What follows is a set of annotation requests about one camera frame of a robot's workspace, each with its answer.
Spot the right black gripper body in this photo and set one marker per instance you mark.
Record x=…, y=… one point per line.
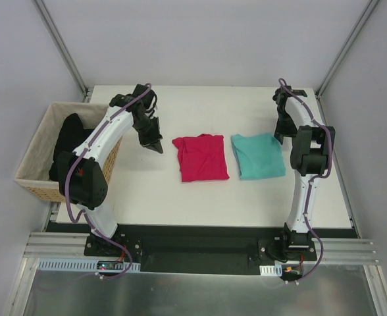
x=282, y=132

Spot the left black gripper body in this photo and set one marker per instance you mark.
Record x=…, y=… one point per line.
x=151, y=139

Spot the teal t shirt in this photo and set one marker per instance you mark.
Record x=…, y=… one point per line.
x=258, y=157

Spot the pink t shirt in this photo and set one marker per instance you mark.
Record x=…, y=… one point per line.
x=201, y=158

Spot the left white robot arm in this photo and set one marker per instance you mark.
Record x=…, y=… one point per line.
x=80, y=171

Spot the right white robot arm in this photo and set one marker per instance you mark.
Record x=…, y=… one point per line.
x=310, y=156

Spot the black t shirt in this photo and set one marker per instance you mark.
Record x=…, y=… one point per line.
x=71, y=135

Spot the wicker laundry basket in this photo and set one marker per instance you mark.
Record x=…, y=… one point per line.
x=33, y=172

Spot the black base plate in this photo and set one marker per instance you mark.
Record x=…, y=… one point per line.
x=213, y=250

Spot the left rear aluminium post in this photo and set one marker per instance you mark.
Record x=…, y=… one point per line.
x=60, y=44

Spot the aluminium post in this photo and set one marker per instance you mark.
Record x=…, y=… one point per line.
x=60, y=44
x=346, y=47

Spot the right rear aluminium post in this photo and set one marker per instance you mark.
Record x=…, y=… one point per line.
x=346, y=47

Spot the right white cable duct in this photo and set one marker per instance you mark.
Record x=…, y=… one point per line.
x=270, y=270

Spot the white cable duct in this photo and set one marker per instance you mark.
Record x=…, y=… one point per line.
x=270, y=270
x=87, y=265

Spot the aluminium rail frame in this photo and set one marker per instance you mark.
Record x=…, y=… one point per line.
x=351, y=279

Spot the left white cable duct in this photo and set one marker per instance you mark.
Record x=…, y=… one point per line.
x=87, y=265

